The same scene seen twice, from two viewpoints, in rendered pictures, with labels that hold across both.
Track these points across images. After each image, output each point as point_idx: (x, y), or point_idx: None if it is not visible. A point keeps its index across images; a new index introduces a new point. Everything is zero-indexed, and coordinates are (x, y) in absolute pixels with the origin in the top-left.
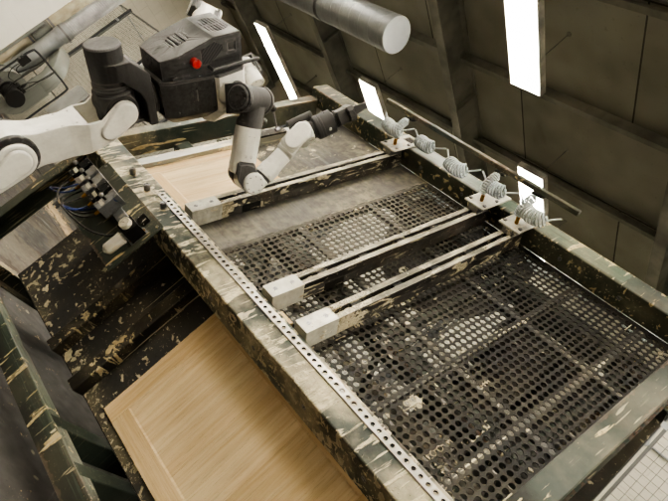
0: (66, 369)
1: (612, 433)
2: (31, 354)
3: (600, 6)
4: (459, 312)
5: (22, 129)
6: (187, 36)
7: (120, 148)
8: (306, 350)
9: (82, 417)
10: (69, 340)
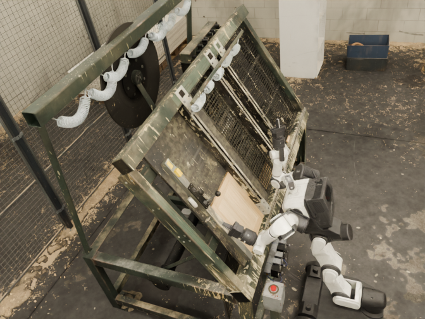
0: (182, 302)
1: (276, 66)
2: (211, 304)
3: None
4: (254, 97)
5: (337, 257)
6: (331, 202)
7: (250, 273)
8: (291, 150)
9: (207, 269)
10: None
